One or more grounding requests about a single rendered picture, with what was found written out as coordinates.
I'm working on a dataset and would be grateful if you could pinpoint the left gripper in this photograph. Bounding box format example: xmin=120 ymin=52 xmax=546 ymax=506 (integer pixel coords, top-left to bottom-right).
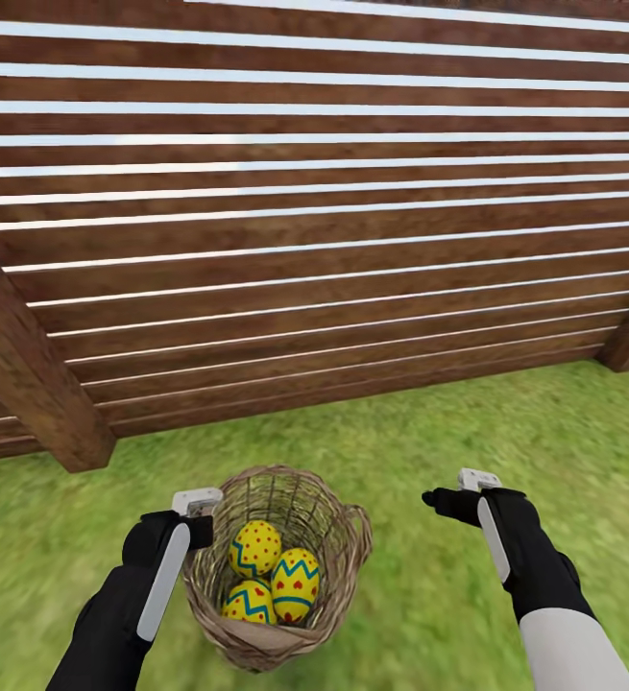
xmin=180 ymin=515 xmax=214 ymax=552

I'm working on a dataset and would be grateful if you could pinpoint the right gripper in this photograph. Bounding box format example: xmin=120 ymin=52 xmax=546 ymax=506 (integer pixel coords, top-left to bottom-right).
xmin=421 ymin=488 xmax=473 ymax=525

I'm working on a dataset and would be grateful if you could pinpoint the wicker basket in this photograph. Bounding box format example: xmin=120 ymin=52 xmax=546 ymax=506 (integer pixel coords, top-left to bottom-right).
xmin=181 ymin=464 xmax=373 ymax=675

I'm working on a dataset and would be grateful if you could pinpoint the easter egg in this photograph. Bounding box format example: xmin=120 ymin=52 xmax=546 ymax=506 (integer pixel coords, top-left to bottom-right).
xmin=267 ymin=546 xmax=325 ymax=627
xmin=219 ymin=578 xmax=278 ymax=624
xmin=229 ymin=518 xmax=283 ymax=582

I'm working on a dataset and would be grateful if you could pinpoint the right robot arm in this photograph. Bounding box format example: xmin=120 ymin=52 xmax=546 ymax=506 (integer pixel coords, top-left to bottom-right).
xmin=421 ymin=467 xmax=629 ymax=691

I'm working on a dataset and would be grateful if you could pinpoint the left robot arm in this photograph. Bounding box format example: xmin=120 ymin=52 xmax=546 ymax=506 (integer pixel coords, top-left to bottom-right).
xmin=46 ymin=487 xmax=224 ymax=691

